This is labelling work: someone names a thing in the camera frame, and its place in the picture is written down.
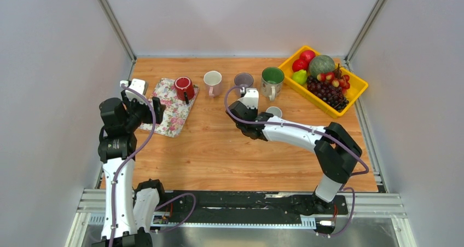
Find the green melon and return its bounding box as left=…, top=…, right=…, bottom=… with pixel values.
left=309, top=55, right=335, bottom=77

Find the grey blue mug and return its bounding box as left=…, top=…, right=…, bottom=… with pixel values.
left=266, top=106, right=283, bottom=118

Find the purple cable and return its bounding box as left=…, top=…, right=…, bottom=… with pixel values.
left=223, top=85, right=370, bottom=238
left=108, top=85, right=197, bottom=247

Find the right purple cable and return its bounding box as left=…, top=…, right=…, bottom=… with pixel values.
left=223, top=85, right=370, bottom=238

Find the red mug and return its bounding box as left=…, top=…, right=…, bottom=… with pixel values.
left=174, top=76, right=195, bottom=105

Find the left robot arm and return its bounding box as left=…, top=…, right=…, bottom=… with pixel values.
left=93, top=88, right=167, bottom=246

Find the red apple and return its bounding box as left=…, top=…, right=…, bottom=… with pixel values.
left=299, top=50, right=317, bottom=64
left=292, top=59, right=309, bottom=72

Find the floral serving tray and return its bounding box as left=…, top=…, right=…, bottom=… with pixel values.
left=151, top=78, right=199, bottom=137

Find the dark purple grape bunch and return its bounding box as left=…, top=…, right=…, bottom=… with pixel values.
left=306, top=76, right=350, bottom=112

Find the red apple upper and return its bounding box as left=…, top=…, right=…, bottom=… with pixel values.
left=299, top=50, right=317, bottom=64

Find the pink faceted mug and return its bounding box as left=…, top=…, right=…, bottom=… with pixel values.
left=204, top=71, right=223, bottom=97

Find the cream floral mug green inside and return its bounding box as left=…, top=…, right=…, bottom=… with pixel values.
left=260, top=67, right=285, bottom=101

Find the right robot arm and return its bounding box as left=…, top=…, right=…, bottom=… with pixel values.
left=226, top=101, right=362, bottom=213

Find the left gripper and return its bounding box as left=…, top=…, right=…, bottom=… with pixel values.
left=120, top=90, right=165, bottom=131

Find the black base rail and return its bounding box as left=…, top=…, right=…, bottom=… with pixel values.
left=156, top=191, right=349, bottom=225

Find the mauve mug black handle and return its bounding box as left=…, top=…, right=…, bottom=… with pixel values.
left=234, top=73, right=254, bottom=97

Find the red apple lower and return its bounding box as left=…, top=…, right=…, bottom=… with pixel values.
left=292, top=59, right=309, bottom=72

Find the green pear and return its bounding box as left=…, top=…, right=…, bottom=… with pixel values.
left=292, top=70, right=308, bottom=85

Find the left arm base link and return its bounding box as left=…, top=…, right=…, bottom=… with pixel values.
left=134, top=179, right=165, bottom=232

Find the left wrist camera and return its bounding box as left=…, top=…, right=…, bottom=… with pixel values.
left=120, top=79, right=148, bottom=104

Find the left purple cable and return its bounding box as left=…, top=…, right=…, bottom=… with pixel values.
left=108, top=85, right=197, bottom=247

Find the red cherry cluster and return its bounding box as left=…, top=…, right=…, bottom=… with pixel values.
left=316, top=70, right=351, bottom=89

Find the yellow plastic bin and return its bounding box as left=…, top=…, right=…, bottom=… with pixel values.
left=278, top=45, right=369, bottom=118

